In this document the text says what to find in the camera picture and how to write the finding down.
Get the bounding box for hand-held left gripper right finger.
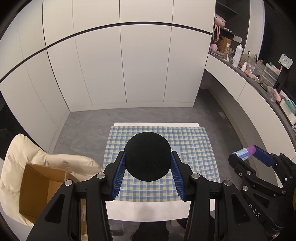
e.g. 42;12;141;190
171;150;270;241

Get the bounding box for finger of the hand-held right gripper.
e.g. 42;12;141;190
228;153;275;197
254;146;296;186

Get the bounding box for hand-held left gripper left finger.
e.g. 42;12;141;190
26;150;126;241

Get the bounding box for small bottle purple cap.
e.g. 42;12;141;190
232;146;256;161

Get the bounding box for black round puff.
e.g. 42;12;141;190
124;132;172;182

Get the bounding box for brown cardboard box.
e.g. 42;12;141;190
19;163;87;234

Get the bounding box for blue yellow checkered tablecloth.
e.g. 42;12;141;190
103;126;221;203

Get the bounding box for white table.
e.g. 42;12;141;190
106;123;218;220

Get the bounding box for white storage box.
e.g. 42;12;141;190
279;98;296;124

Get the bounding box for clear glass cup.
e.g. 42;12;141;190
266;86;278;101

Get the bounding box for black stand with metal plate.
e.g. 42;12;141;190
273;54;293;93

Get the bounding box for clear plastic drawer organizer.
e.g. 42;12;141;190
262;62;281;82

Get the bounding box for cream padded armchair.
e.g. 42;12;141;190
0;134;103;227

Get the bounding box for tall white bottle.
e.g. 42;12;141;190
232;44;243;68

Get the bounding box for brown printed box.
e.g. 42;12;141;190
218;36;232;54

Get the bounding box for black glass panel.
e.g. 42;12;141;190
0;93;35;163

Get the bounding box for pink plush handbag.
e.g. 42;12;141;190
212;13;226;43

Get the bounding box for white wall cabinets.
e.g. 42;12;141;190
0;0;216;153

